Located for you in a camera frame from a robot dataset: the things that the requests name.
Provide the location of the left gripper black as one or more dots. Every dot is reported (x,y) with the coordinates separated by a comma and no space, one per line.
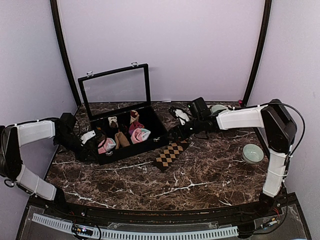
(85,151)

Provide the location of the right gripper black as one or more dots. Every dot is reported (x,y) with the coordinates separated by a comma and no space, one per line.
(175,133)

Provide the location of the brown argyle sock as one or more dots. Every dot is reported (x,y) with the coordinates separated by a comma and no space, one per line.
(170,154)

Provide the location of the pink mint patterned sock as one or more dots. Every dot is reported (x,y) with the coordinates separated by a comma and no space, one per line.
(140,135)

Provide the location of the black glass-lid storage box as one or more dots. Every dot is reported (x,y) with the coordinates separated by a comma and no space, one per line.
(115,93)

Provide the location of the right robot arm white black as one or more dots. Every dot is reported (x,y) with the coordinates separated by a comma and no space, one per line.
(279,126)

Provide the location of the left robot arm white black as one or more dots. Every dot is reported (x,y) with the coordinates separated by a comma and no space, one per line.
(12,168)

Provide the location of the rolled brown orange sock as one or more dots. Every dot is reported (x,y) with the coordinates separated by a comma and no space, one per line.
(101,135)

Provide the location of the rolled purple orange sock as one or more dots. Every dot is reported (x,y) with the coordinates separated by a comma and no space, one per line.
(135,125)

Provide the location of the rolled cream brown sock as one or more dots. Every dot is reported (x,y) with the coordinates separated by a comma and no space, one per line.
(134,116)

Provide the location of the celadon bowl on plate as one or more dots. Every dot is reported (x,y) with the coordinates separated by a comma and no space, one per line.
(217,107)

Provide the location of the rolled pink white sock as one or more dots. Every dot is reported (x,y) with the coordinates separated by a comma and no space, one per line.
(106,145)

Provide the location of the rolled white brown sock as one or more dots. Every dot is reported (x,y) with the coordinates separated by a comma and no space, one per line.
(113,122)

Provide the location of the rolled tan sock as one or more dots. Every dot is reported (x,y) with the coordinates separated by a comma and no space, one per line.
(121,140)

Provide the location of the square floral ceramic plate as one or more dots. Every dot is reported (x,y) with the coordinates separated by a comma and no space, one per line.
(229,108)

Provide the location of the celadon bowl on table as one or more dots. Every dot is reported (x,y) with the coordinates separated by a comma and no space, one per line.
(252,154)

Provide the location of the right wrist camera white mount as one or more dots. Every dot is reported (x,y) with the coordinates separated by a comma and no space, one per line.
(179,114)

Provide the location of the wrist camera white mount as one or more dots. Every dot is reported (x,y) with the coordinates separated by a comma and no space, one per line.
(87,136)
(179,114)

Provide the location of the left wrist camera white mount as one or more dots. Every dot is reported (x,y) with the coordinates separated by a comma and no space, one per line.
(87,136)

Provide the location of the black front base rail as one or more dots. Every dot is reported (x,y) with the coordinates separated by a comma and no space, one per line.
(230,214)

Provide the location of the white slotted cable duct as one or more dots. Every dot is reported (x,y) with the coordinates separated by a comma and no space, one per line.
(125,231)

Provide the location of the left black frame post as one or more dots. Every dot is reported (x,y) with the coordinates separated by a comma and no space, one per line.
(63,51)

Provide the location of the black frame post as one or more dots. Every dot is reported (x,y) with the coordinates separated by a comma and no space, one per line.
(63,51)
(259,51)

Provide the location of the right black frame post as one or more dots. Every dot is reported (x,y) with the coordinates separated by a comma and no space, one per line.
(259,51)

